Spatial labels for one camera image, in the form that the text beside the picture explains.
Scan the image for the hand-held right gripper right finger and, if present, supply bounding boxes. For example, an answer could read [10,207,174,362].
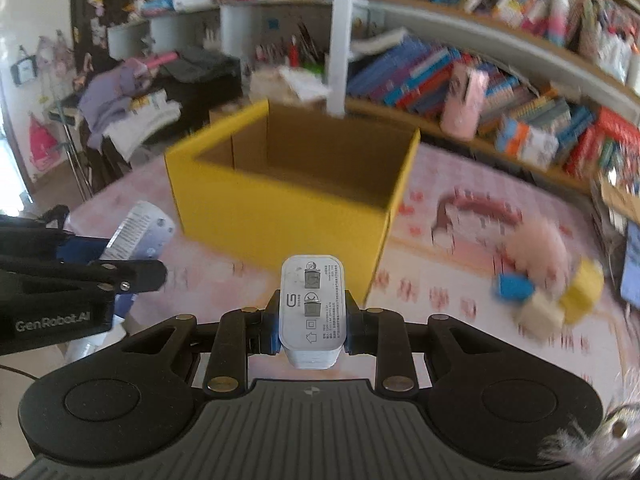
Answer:
[345,292,511,393]

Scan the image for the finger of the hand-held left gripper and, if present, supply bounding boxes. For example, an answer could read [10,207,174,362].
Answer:
[0,255,168,295]
[0,205,116,261]

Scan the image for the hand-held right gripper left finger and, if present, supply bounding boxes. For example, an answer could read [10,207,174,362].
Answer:
[120,291,281,392]

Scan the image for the white power adapter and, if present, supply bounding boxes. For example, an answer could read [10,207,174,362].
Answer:
[279,255,349,370]

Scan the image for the yellow cardboard box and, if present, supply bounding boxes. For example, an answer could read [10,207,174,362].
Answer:
[165,99,421,306]

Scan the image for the blue plastic packet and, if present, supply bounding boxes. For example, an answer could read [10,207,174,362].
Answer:
[492,274,536,307]

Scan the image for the pink plush toy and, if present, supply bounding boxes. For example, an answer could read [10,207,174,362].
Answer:
[504,219,572,302]

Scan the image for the pink hanging bag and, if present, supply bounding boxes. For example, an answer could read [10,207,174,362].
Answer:
[27,112,64,172]

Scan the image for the pink patterned tablecloth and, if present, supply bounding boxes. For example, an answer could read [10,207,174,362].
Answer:
[65,142,631,411]

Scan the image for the white printed t-shirt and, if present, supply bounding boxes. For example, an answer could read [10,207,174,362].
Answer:
[106,89,182,159]

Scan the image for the purple garment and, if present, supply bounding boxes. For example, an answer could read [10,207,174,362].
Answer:
[77,60,151,133]

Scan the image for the dark hanging bag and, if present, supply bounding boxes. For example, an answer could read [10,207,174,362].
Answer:
[10,46,39,87]

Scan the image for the black cabinet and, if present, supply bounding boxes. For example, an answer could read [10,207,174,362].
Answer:
[150,55,244,128]

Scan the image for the cream block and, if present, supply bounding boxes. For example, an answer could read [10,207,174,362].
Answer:
[516,292,566,344]

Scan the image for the pink brush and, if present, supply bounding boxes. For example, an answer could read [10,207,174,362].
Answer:
[141,51,179,69]

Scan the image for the grey folded cloth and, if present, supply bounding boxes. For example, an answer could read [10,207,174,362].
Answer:
[165,49,241,86]

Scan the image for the yellow block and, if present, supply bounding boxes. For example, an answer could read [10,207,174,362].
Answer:
[559,259,606,324]

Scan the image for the white curved shelf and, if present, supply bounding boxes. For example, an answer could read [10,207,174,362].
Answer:
[107,0,333,61]

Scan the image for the pink cylindrical case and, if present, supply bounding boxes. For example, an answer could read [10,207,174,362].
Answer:
[441,64,489,142]

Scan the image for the orange and white boxes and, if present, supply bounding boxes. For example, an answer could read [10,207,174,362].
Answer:
[495,119,559,169]

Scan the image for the white wipes pack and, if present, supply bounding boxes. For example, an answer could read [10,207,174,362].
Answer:
[142,0,221,16]

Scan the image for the holder of brushes and pens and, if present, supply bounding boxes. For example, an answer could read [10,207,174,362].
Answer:
[254,22,327,70]

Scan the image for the wooden bookshelf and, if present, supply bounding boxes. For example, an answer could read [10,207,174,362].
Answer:
[325,0,640,196]

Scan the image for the red boxed book set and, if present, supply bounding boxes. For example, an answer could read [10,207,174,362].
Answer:
[565,109,640,182]

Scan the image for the pink blue white bottle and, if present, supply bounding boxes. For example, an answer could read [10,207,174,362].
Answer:
[546,0,572,47]

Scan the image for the grey fluffy keychain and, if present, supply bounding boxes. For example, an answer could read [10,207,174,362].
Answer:
[539,367,640,480]

